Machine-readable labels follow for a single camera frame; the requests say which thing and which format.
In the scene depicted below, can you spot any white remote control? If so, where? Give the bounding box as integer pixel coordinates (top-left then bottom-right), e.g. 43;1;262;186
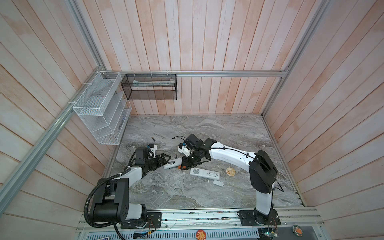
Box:
164;158;182;170
190;168;220;181

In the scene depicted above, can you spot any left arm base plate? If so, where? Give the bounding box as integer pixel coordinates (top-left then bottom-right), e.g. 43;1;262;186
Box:
121;212;162;230

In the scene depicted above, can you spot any white wire mesh shelf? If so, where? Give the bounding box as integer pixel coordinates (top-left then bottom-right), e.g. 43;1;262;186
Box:
73;71;132;145

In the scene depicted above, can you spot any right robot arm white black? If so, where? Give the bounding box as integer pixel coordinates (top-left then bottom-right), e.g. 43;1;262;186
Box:
178;134;284;226

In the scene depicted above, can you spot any round wooden coaster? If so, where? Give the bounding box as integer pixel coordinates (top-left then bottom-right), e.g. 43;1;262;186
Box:
226;168;236;177

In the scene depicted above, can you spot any round badge right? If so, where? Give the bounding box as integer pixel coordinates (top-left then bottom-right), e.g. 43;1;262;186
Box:
292;225;303;237

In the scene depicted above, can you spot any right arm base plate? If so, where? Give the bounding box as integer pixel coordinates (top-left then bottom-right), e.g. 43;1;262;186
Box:
237;209;281;226

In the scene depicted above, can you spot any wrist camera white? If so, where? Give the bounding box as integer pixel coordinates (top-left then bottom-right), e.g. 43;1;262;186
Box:
147;144;157;159
178;143;191;157

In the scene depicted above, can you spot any white battery cover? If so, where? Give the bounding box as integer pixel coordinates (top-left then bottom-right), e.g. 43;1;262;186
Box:
213;180;224;187

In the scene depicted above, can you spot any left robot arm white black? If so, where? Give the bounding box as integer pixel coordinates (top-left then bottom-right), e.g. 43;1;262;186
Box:
84;144;171;228

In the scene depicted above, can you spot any aluminium front rail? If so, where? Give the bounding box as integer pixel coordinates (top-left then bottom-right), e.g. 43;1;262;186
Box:
77;206;325;233

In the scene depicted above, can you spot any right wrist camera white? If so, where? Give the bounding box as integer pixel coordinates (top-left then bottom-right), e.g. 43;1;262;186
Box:
178;143;191;157

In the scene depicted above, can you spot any black wire mesh basket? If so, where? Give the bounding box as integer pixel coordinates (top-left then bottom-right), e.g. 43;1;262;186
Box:
121;73;178;101

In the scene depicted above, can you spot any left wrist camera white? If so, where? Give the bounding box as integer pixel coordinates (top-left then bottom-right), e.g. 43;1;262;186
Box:
147;144;157;159

